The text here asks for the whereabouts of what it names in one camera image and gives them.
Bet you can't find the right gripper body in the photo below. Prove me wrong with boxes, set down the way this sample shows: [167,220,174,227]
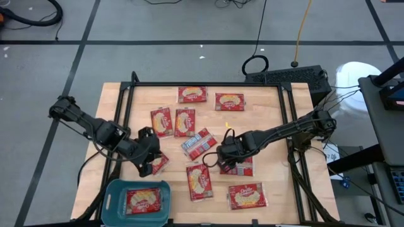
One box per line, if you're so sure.
[217,131,253,163]

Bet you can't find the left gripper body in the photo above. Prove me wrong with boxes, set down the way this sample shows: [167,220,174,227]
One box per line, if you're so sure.
[126,140,162,165]

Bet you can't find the red popcorn bag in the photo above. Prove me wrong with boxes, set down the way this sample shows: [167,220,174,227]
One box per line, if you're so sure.
[150,153,172,177]
[180,127,218,162]
[214,92,246,112]
[177,86,208,104]
[219,156,254,177]
[185,163,214,202]
[150,106,175,139]
[174,108,196,138]
[226,182,269,211]
[125,187,162,216]

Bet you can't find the teal plastic basket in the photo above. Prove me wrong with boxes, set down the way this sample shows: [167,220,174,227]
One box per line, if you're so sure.
[100,178,172,227]

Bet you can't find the black computer case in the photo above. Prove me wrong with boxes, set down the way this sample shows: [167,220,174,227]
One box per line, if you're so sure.
[244,64,333,107]

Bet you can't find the white paper sheet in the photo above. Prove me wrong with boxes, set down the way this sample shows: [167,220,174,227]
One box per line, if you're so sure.
[321,142,340,165]

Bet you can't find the black desk leg bar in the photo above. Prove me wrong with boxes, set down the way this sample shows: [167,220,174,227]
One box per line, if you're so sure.
[326,143,385,177]

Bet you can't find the white round stool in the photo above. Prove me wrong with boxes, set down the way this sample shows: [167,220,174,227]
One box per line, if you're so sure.
[334,61,383,115]

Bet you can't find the grey desk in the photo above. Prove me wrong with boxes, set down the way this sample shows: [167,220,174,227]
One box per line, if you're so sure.
[358,74,404,167]

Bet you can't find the black device with screen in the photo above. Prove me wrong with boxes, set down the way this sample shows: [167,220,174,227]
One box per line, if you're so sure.
[378,84,404,112]

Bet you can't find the black keyboard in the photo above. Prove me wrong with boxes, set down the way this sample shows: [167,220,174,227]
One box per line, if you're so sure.
[387,166,404,205]

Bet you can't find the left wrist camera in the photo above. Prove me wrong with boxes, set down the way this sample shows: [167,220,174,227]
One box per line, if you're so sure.
[138,126,159,142]

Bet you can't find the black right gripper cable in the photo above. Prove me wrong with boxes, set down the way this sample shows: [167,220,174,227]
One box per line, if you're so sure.
[201,151,223,169]

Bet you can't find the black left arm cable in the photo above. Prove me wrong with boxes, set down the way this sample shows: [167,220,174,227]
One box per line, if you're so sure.
[76,148,110,189]

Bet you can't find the black hanging cable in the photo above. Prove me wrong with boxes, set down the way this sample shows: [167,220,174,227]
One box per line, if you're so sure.
[241,0,270,76]

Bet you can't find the long black floor cable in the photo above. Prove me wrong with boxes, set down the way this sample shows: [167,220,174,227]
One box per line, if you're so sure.
[326,165,404,217]

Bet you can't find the yellow hanging cable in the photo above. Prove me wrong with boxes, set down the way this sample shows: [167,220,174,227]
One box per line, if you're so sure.
[290,0,314,69]

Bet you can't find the tangled black floor cables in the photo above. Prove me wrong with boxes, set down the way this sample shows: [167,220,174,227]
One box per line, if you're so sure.
[214,0,253,9]

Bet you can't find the black vacuum hose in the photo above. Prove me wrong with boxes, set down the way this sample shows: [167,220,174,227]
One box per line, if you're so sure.
[0,0,64,28]

